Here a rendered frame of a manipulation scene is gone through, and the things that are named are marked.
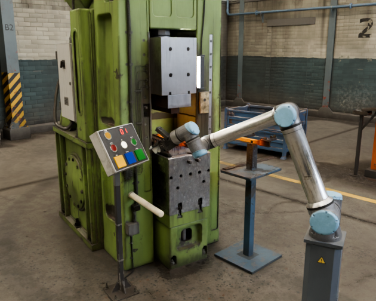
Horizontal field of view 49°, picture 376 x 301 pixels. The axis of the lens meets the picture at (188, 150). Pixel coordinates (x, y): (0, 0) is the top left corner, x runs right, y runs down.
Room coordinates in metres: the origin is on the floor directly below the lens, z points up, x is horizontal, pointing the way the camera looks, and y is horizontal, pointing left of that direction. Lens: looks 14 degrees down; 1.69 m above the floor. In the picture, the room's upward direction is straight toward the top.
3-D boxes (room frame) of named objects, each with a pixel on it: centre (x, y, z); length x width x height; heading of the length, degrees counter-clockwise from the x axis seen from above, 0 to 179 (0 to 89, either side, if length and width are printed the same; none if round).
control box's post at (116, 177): (2.60, 0.48, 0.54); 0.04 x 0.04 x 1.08; 34
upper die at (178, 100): (3.15, 0.18, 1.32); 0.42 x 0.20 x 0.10; 34
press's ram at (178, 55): (3.17, 0.14, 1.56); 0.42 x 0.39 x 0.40; 34
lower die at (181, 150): (3.15, 0.18, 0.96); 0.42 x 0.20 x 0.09; 34
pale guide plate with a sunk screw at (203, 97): (3.26, -0.13, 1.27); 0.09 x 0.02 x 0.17; 124
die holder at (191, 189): (3.19, 0.14, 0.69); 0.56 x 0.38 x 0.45; 34
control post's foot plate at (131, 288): (2.60, 0.48, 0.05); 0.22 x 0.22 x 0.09; 34
